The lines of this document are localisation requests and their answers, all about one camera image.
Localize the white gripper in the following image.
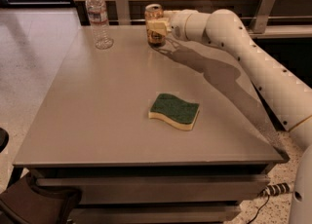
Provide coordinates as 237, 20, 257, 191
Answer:
146, 10, 199, 41

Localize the orange soda can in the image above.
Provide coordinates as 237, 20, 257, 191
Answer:
144, 4, 166, 48

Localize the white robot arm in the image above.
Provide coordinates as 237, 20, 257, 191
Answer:
146, 9, 312, 224

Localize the green and yellow sponge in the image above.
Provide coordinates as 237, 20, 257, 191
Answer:
148, 93, 199, 131

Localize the clear plastic water bottle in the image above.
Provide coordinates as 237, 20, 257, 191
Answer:
85, 0, 114, 50

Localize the grey upper drawer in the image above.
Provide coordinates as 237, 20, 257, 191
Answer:
37, 174, 269, 205

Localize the grey drawer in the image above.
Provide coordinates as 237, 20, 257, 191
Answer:
37, 174, 269, 205
69, 205, 241, 224

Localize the grey lower drawer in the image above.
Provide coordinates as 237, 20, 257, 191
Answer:
69, 205, 241, 224

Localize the white power strip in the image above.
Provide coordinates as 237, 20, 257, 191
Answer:
259, 182, 293, 197

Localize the dark chair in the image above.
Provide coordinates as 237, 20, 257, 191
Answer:
0, 128, 82, 224

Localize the grey metal bracket left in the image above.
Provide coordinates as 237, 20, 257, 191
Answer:
115, 0, 131, 25

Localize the grey metal bracket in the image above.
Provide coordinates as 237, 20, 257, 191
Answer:
250, 0, 276, 34
115, 0, 131, 25

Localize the horizontal metal rail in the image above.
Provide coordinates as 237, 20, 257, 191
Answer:
109, 16, 312, 25

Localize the grey metal bracket right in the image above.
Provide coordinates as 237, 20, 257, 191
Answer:
250, 0, 276, 34

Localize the black power cable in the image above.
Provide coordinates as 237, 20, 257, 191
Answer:
245, 194, 271, 224

